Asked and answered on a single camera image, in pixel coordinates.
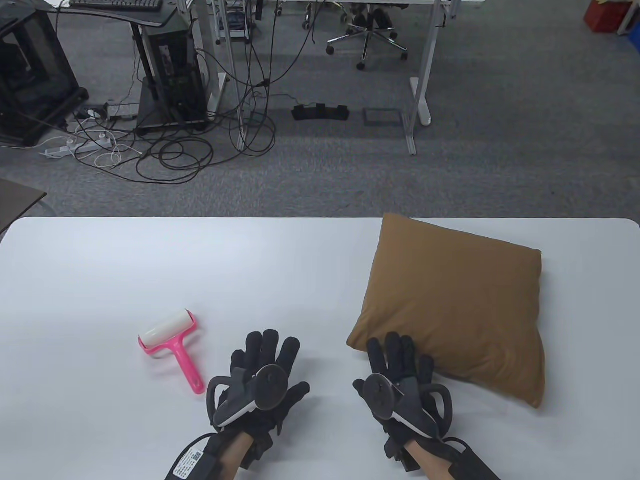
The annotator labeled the person's left hand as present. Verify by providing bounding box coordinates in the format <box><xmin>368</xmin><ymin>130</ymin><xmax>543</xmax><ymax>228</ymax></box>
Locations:
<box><xmin>212</xmin><ymin>329</ymin><xmax>311</xmax><ymax>448</ymax></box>

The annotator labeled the white power strip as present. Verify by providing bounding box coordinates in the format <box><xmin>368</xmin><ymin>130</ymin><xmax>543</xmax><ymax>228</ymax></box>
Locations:
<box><xmin>40</xmin><ymin>140</ymin><xmax>101</xmax><ymax>160</ymax></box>

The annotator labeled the black keyboard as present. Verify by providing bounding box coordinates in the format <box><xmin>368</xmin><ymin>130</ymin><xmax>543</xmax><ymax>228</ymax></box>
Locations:
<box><xmin>68</xmin><ymin>0</ymin><xmax>164</xmax><ymax>13</ymax></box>

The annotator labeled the black glass computer case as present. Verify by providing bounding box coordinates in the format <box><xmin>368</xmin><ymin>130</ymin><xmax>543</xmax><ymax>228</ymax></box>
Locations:
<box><xmin>0</xmin><ymin>6</ymin><xmax>90</xmax><ymax>147</ymax></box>

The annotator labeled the white desk frame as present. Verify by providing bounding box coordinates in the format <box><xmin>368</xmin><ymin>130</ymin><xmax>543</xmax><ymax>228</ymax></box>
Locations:
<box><xmin>402</xmin><ymin>0</ymin><xmax>447</xmax><ymax>156</ymax></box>
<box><xmin>187</xmin><ymin>0</ymin><xmax>248</xmax><ymax>151</ymax></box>

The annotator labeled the pink lint roller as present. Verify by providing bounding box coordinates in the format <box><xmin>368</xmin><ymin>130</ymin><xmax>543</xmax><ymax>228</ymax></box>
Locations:
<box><xmin>137</xmin><ymin>309</ymin><xmax>207</xmax><ymax>396</ymax></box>

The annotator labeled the person's right forearm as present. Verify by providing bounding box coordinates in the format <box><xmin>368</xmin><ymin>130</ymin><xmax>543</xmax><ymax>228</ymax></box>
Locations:
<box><xmin>405</xmin><ymin>440</ymin><xmax>461</xmax><ymax>480</ymax></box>

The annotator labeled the black wrist sensor box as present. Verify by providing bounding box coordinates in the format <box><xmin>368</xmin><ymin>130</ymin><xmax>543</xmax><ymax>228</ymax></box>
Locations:
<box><xmin>447</xmin><ymin>445</ymin><xmax>501</xmax><ymax>480</ymax></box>
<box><xmin>165</xmin><ymin>440</ymin><xmax>221</xmax><ymax>480</ymax></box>

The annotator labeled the grey floor hatch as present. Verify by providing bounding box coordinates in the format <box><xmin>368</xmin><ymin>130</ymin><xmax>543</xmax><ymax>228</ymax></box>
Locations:
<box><xmin>363</xmin><ymin>107</ymin><xmax>404</xmax><ymax>127</ymax></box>

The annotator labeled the black computer tower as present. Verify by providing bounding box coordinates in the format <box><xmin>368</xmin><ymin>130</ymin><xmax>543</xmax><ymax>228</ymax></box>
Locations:
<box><xmin>141</xmin><ymin>22</ymin><xmax>210</xmax><ymax>131</ymax></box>

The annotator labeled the person's left forearm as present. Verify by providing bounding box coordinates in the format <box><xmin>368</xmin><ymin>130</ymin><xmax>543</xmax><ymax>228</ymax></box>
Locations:
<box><xmin>215</xmin><ymin>432</ymin><xmax>256</xmax><ymax>480</ymax></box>

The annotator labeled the grey power strip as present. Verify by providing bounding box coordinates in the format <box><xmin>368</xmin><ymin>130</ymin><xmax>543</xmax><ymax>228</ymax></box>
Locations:
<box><xmin>75</xmin><ymin>102</ymin><xmax>140</xmax><ymax>121</ymax></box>

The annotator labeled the red box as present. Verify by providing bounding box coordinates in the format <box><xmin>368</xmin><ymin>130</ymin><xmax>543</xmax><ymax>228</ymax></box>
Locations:
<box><xmin>584</xmin><ymin>0</ymin><xmax>632</xmax><ymax>34</ymax></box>

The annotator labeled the brown pillow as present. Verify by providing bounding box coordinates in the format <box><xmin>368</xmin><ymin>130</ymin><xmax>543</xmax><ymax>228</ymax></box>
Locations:
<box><xmin>346</xmin><ymin>213</ymin><xmax>546</xmax><ymax>409</ymax></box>

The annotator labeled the black white tracking controller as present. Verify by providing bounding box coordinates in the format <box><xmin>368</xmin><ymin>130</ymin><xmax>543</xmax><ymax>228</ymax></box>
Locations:
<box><xmin>206</xmin><ymin>365</ymin><xmax>291</xmax><ymax>432</ymax></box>
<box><xmin>363</xmin><ymin>374</ymin><xmax>454</xmax><ymax>441</ymax></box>

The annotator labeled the silver office chair base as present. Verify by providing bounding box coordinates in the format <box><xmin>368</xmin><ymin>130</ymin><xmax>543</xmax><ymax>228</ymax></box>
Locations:
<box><xmin>326</xmin><ymin>2</ymin><xmax>409</xmax><ymax>71</ymax></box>

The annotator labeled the person's right hand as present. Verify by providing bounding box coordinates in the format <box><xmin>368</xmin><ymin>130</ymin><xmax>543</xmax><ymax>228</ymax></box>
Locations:
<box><xmin>352</xmin><ymin>332</ymin><xmax>453</xmax><ymax>448</ymax></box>

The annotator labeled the dark curved standing desk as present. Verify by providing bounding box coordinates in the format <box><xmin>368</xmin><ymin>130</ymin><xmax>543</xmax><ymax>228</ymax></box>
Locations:
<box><xmin>40</xmin><ymin>0</ymin><xmax>211</xmax><ymax>137</ymax></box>

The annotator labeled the tangle of black cables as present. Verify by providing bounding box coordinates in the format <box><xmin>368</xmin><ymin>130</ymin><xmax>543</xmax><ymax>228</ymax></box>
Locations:
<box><xmin>55</xmin><ymin>0</ymin><xmax>331</xmax><ymax>186</ymax></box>

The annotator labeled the brown side table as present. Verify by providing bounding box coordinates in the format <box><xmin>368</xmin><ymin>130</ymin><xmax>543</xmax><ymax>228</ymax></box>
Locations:
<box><xmin>0</xmin><ymin>177</ymin><xmax>47</xmax><ymax>236</ymax></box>

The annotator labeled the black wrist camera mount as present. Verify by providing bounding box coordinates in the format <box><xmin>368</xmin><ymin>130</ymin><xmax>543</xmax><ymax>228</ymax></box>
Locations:
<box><xmin>240</xmin><ymin>432</ymin><xmax>275</xmax><ymax>471</ymax></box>
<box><xmin>384</xmin><ymin>435</ymin><xmax>421</xmax><ymax>473</ymax></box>

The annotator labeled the white cable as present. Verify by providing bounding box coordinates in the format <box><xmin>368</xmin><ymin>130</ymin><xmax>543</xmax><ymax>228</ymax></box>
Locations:
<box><xmin>95</xmin><ymin>132</ymin><xmax>143</xmax><ymax>170</ymax></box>

